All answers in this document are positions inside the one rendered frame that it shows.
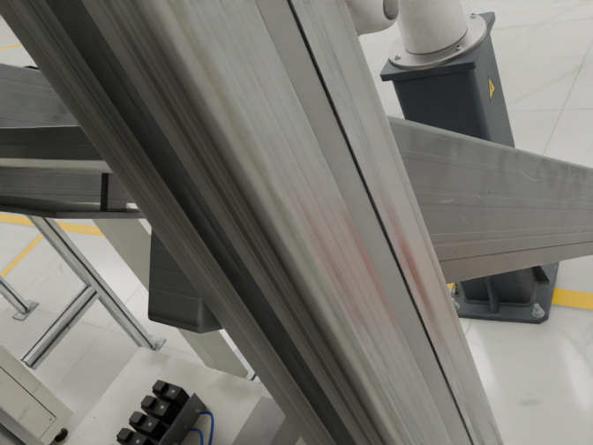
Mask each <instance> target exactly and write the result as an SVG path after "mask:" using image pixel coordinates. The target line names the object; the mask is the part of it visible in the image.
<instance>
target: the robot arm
mask: <svg viewBox="0 0 593 445"><path fill-rule="evenodd" d="M345 2H346V5H347V6H348V9H349V14H350V17H351V18H352V21H353V24H354V27H355V29H356V31H357V36H358V38H359V36H360V35H361V34H373V33H377V32H380V31H384V30H386V29H388V28H389V27H391V26H392V25H393V24H394V23H395V21H396V20H397V24H398V27H399V29H400V32H401V35H400V36H399V37H398V38H397V39H396V40H395V41H394V42H393V43H392V45H391V46H390V49H389V51H388V55H389V59H390V62H391V63H392V64H393V65H394V66H396V67H398V68H401V69H404V70H423V69H429V68H433V67H436V66H440V65H443V64H447V63H450V62H452V61H454V60H456V59H458V58H460V57H462V56H464V55H466V54H468V53H469V52H470V51H471V50H473V49H474V48H475V47H476V46H477V45H478V44H479V43H480V42H481V41H482V40H483V39H484V37H485V36H486V32H487V27H486V23H485V21H484V19H483V18H482V17H480V16H478V15H476V14H475V13H464V12H463V11H462V5H461V1H460V0H345Z"/></svg>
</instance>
